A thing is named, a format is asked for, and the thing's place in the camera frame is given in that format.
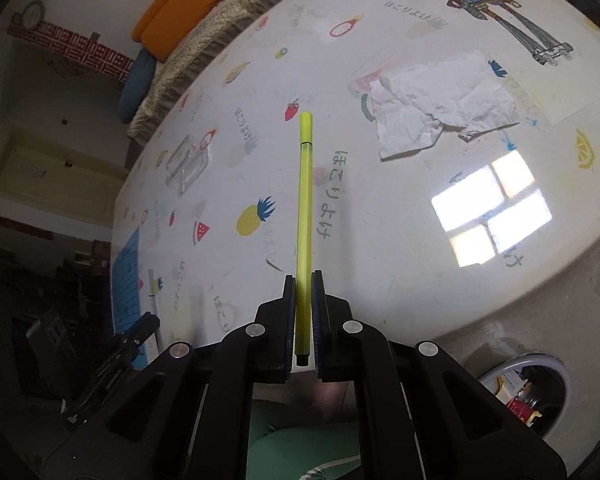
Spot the blue cushion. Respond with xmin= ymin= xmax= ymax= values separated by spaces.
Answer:
xmin=117 ymin=49 xmax=158 ymax=125

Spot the round wall clock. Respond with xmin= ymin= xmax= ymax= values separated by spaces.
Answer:
xmin=21 ymin=0 xmax=46 ymax=28

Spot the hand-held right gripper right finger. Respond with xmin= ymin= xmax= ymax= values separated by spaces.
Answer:
xmin=310 ymin=270 xmax=566 ymax=480

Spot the clear plastic box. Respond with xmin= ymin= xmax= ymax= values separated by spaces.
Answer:
xmin=165 ymin=135 xmax=212 ymax=195

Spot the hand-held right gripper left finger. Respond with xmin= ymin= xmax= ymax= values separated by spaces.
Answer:
xmin=42 ymin=274 xmax=297 ymax=480

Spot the red snack packet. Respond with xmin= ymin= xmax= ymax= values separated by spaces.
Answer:
xmin=505 ymin=394 xmax=543 ymax=425

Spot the yellow pen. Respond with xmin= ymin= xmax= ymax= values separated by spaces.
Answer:
xmin=294 ymin=112 xmax=315 ymax=367

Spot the white round trash bin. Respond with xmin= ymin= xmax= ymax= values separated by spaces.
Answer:
xmin=475 ymin=352 xmax=571 ymax=441

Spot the green cloth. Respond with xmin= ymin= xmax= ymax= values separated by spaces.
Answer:
xmin=247 ymin=402 xmax=361 ymax=480

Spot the red patterned wall decoration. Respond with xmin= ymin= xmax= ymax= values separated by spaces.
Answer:
xmin=7 ymin=12 xmax=133 ymax=81

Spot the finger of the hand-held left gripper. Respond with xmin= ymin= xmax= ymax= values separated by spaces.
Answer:
xmin=114 ymin=312 xmax=161 ymax=362

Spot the crumpled white paper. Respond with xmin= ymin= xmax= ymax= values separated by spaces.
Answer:
xmin=369 ymin=50 xmax=523 ymax=161

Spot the blue paper sheet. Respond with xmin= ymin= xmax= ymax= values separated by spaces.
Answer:
xmin=111 ymin=225 xmax=148 ymax=371

